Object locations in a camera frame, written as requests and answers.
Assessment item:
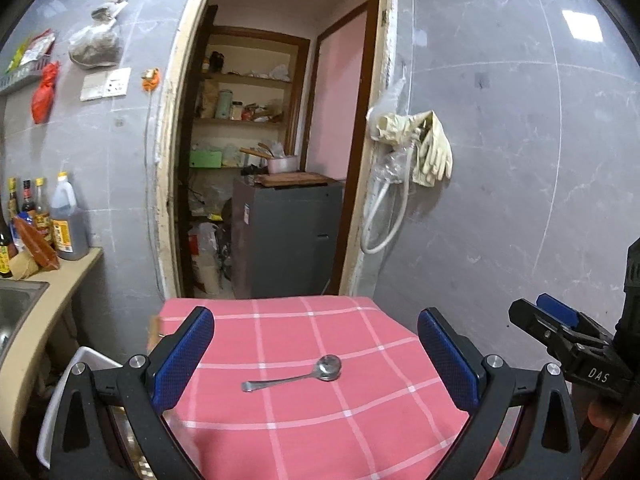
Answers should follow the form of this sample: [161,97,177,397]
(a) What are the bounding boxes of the silver metal spoon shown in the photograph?
[241,354,343,393]

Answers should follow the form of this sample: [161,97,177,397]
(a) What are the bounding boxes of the person's hand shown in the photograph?
[587,399,625,432]

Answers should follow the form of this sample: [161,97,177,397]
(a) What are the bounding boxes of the white plastic bin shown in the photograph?
[36,347,122,469]

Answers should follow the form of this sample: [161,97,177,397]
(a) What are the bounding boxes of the steel sink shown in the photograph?
[0,280,49,358]

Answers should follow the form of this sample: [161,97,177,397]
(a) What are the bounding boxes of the dark bottle at left edge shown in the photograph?
[0,219,16,278]

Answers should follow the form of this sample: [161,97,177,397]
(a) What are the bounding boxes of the orange snack bag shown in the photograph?
[13,217,60,271]

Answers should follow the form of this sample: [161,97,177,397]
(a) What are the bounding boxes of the yellow rubber gloves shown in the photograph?
[374,109,455,189]

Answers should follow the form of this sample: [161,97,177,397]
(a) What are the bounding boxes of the large vinegar bottle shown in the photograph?
[50,171,89,261]

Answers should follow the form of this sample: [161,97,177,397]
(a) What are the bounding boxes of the clear plastic bag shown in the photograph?
[367,70,412,184]

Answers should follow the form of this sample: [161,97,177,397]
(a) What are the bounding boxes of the soy sauce bottle yellow cap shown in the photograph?
[35,178,53,246]

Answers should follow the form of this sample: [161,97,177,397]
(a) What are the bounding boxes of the pink checkered tablecloth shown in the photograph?
[176,296,468,479]

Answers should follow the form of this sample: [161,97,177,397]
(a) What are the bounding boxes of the dark sauce bottle red label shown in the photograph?
[21,179,37,219]

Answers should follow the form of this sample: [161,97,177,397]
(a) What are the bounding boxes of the dark grey cabinet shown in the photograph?
[231,177,343,299]

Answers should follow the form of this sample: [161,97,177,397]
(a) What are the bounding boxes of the pink pot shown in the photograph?
[268,155,299,174]

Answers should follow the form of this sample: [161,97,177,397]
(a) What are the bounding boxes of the wooden cutting board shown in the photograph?
[254,171,334,188]

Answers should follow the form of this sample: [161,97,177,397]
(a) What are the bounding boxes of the green box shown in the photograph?
[189,150,222,169]

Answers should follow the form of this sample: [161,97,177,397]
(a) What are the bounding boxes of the red hanging bag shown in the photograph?
[30,62,60,125]

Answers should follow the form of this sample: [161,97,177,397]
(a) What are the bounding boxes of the wooden shelf unit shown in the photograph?
[190,25,310,169]

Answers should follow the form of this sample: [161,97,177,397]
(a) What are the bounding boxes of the grey plastic bag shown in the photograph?
[68,0,129,70]

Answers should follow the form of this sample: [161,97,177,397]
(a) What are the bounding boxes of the white hose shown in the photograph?
[359,146,416,256]

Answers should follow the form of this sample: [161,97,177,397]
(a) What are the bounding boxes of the white wall socket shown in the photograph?
[79,67,131,102]

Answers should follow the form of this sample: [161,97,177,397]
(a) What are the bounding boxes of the orange wall hook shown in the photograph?
[141,67,160,93]

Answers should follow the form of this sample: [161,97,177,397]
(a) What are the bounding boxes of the wall rack with packets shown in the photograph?
[0,28,56,96]

